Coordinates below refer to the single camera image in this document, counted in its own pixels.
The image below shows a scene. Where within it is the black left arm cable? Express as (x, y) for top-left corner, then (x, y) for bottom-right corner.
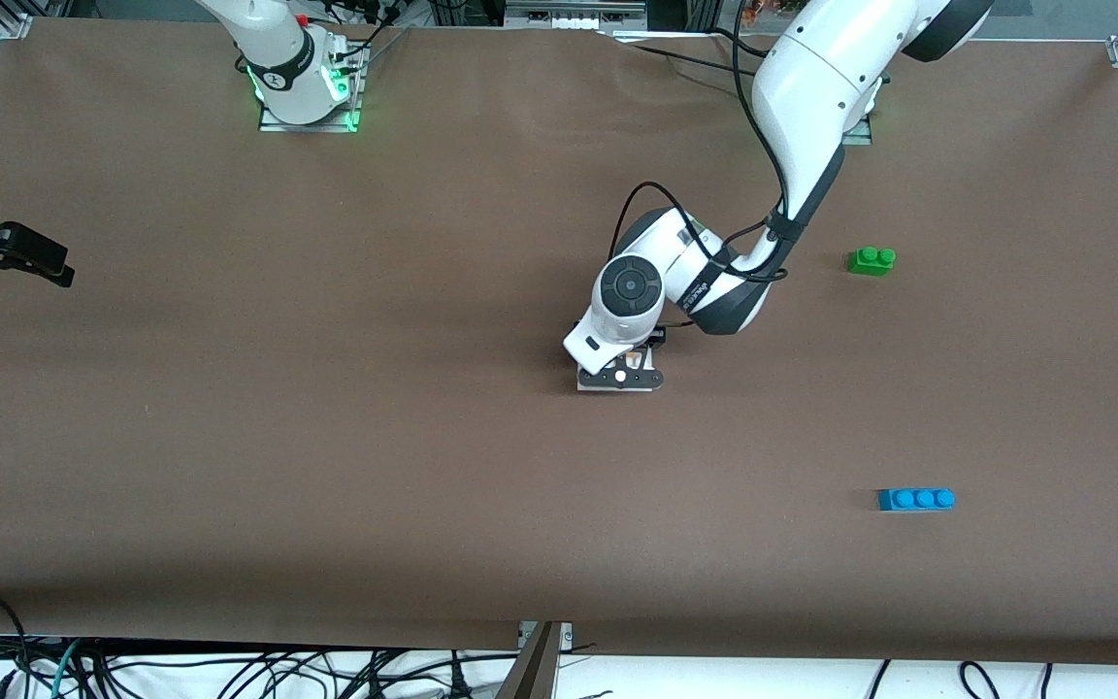
(606, 0), (798, 331)

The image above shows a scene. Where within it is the grey metal rack unit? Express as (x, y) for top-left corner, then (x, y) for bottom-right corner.
(504, 0), (647, 30)

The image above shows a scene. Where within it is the black base connector cable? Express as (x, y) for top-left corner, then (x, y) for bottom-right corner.
(326, 0), (414, 74)

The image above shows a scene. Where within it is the blue three-stud block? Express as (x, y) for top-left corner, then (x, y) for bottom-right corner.
(877, 488), (956, 513)

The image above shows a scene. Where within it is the teal floor cable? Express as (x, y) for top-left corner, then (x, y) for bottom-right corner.
(49, 639), (80, 699)

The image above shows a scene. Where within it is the aluminium table post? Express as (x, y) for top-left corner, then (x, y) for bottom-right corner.
(496, 621), (575, 699)

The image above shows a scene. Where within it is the long black table cable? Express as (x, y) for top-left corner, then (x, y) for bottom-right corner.
(617, 37), (764, 79)

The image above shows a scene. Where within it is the brown table cover sheet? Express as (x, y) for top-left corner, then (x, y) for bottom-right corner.
(0, 15), (1118, 669)

